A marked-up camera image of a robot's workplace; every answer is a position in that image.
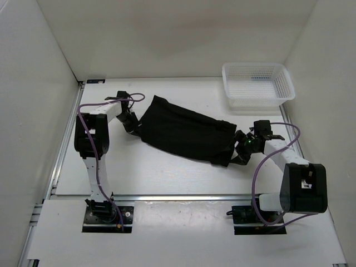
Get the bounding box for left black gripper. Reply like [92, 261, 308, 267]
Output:
[115, 112, 142, 137]

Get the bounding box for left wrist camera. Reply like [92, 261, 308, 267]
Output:
[105, 91, 131, 101]

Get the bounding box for black shorts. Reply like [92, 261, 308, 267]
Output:
[139, 96, 237, 167]

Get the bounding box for left aluminium frame rail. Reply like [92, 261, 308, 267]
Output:
[17, 81, 86, 266]

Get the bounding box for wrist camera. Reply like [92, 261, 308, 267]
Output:
[250, 120, 285, 141]
[105, 91, 131, 101]

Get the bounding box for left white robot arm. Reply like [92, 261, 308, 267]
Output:
[74, 97, 141, 223]

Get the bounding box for front aluminium frame rail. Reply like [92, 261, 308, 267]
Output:
[50, 194, 315, 202]

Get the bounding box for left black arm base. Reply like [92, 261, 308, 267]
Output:
[82, 199, 134, 234]

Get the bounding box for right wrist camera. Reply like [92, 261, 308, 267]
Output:
[250, 120, 285, 141]

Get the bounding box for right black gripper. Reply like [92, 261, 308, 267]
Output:
[220, 130, 260, 166]

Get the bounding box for aluminium frame rail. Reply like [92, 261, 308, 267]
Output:
[17, 81, 86, 266]
[50, 194, 315, 202]
[280, 103, 349, 266]

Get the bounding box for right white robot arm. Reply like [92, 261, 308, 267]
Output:
[232, 130, 328, 222]

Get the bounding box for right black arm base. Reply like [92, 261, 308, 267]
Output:
[226, 205, 286, 235]

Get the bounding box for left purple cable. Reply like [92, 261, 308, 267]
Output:
[77, 93, 146, 231]

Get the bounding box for right aluminium frame rail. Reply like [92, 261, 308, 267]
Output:
[280, 103, 349, 266]

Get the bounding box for white plastic mesh basket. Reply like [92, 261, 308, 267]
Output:
[222, 62, 295, 109]

